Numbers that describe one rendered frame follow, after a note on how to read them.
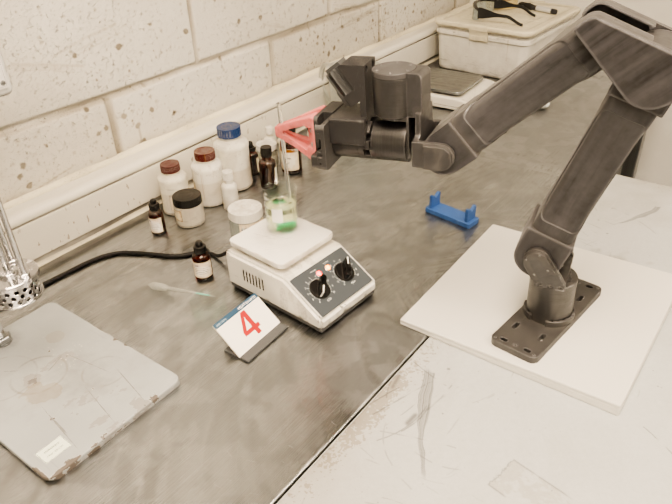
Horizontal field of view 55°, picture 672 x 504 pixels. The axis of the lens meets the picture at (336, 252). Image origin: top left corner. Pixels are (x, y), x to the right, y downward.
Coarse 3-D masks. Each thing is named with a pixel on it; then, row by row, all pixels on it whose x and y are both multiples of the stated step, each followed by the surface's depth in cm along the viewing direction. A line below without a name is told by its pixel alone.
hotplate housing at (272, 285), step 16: (240, 256) 98; (320, 256) 98; (240, 272) 100; (256, 272) 97; (272, 272) 95; (288, 272) 94; (240, 288) 102; (256, 288) 99; (272, 288) 96; (288, 288) 93; (368, 288) 98; (272, 304) 98; (288, 304) 95; (304, 304) 92; (352, 304) 96; (304, 320) 94; (320, 320) 92; (336, 320) 95
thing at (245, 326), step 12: (240, 312) 92; (252, 312) 93; (264, 312) 94; (228, 324) 90; (240, 324) 91; (252, 324) 92; (264, 324) 93; (228, 336) 90; (240, 336) 90; (252, 336) 92; (240, 348) 90
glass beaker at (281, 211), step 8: (272, 184) 100; (280, 184) 100; (264, 192) 97; (272, 192) 96; (280, 192) 95; (264, 200) 98; (272, 200) 96; (280, 200) 96; (288, 200) 97; (296, 200) 99; (272, 208) 97; (280, 208) 97; (288, 208) 97; (296, 208) 99; (272, 216) 98; (280, 216) 98; (288, 216) 98; (296, 216) 99; (272, 224) 99; (280, 224) 98; (288, 224) 99; (296, 224) 100; (272, 232) 100; (280, 232) 99; (288, 232) 99
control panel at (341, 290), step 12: (336, 252) 99; (324, 264) 97; (336, 264) 98; (300, 276) 94; (312, 276) 95; (336, 276) 97; (360, 276) 98; (300, 288) 93; (336, 288) 95; (348, 288) 96; (360, 288) 97; (312, 300) 93; (324, 300) 93; (336, 300) 94; (324, 312) 92
